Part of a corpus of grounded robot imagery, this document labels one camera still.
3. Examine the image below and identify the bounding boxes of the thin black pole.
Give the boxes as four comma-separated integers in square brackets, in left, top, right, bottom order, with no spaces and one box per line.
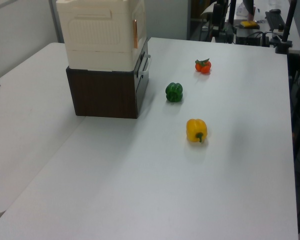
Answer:
[227,0,238,26]

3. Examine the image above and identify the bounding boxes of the yellow block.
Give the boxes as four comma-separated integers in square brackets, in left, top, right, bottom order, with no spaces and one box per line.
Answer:
[240,20,259,28]

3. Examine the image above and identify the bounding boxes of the cream plastic cabinet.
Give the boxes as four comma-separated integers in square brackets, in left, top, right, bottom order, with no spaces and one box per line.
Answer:
[55,0,148,72]

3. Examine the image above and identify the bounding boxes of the white curved sheet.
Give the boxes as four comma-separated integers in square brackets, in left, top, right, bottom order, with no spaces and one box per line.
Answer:
[200,4,216,19]

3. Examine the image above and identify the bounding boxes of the dark brown drawer box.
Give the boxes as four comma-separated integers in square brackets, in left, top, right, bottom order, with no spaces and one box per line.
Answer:
[65,37,151,120]

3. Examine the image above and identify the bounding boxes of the copper door handle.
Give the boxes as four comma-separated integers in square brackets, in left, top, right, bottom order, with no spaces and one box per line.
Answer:
[132,19,139,49]

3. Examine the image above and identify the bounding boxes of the grey partition post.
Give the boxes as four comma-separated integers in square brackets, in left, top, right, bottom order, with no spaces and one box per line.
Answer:
[49,0,65,44]

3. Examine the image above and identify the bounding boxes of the green bell pepper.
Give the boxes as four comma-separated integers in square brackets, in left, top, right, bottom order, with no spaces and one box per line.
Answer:
[165,82,185,103]

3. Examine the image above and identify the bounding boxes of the white drawer handle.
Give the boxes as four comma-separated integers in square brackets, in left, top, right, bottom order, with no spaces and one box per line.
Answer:
[137,53,152,76]

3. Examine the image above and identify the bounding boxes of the white office desk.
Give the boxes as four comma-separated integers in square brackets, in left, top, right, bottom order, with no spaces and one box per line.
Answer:
[234,0,300,54]

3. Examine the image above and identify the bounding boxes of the black equipment box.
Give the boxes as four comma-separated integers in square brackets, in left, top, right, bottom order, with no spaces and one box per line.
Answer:
[235,26,267,46]

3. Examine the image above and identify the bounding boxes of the yellow bell pepper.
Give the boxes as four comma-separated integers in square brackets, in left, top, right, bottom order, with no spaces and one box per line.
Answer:
[185,118,209,144]

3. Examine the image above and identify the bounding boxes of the black clamp pole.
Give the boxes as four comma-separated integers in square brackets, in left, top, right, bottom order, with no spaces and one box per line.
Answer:
[275,0,299,54]

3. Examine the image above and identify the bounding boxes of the black keyboard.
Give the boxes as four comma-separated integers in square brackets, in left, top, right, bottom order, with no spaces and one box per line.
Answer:
[264,10,286,31]

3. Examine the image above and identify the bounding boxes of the black camera stand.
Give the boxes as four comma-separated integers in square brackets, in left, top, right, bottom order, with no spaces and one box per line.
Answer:
[210,2,227,42]

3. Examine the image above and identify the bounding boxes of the orange tomato cluster with leaves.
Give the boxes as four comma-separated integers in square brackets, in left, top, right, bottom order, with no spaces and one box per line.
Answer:
[194,57,213,75]

